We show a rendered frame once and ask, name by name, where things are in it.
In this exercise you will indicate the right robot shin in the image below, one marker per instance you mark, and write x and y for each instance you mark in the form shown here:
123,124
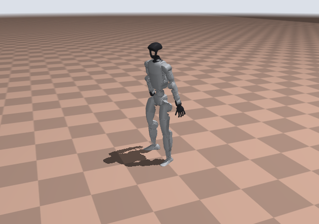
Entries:
153,135

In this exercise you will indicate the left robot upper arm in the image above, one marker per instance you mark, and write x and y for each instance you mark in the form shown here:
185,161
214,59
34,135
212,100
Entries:
167,69

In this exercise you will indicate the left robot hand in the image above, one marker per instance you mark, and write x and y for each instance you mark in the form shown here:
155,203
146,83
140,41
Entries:
180,110

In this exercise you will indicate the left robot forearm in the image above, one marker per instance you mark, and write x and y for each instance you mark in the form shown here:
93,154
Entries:
175,94

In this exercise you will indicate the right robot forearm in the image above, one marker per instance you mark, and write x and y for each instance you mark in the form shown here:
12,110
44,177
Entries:
151,89

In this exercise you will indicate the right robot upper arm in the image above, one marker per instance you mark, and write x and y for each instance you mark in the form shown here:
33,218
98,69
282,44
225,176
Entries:
147,78

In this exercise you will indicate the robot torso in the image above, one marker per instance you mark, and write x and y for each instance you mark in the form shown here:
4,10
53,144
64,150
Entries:
158,80

